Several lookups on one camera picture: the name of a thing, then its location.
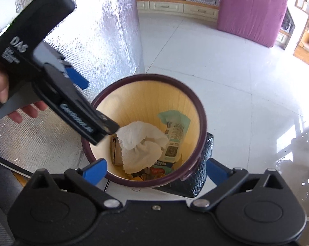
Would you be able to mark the large white paper tissue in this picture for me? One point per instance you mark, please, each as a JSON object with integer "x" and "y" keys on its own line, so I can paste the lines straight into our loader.
{"x": 139, "y": 143}

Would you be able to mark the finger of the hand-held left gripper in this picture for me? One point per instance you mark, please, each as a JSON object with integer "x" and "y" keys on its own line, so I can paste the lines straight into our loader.
{"x": 75, "y": 110}
{"x": 77, "y": 78}

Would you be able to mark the brown paper scrap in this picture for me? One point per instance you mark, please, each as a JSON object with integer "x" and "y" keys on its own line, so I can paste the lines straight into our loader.
{"x": 141, "y": 176}

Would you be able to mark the green snack packet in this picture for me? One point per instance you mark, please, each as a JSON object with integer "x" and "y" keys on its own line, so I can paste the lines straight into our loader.
{"x": 175, "y": 130}

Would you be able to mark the black plastic bag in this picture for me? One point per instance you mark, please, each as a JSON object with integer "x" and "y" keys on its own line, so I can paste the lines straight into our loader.
{"x": 200, "y": 169}

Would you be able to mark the wooden step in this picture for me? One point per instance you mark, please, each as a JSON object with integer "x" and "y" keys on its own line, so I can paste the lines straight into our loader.
{"x": 307, "y": 50}

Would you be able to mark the brown cardboard scrap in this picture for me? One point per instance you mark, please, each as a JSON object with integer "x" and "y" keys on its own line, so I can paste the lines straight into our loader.
{"x": 116, "y": 151}

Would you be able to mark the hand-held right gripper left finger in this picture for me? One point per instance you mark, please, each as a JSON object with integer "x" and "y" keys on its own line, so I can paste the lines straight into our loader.
{"x": 95, "y": 171}

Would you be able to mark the pink cushion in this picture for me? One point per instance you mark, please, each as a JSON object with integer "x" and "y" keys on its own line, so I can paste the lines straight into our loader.
{"x": 249, "y": 10}

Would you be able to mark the person's left hand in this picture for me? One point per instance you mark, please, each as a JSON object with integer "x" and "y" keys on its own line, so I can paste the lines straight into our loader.
{"x": 0, "y": 82}

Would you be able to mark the wooden bin with dark rim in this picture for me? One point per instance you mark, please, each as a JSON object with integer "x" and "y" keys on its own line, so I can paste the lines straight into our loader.
{"x": 149, "y": 92}

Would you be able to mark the cream low cabinet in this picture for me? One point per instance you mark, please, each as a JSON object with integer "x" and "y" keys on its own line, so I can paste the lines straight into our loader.
{"x": 169, "y": 7}

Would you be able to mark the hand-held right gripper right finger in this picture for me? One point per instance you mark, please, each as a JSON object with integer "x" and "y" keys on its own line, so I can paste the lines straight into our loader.
{"x": 217, "y": 171}

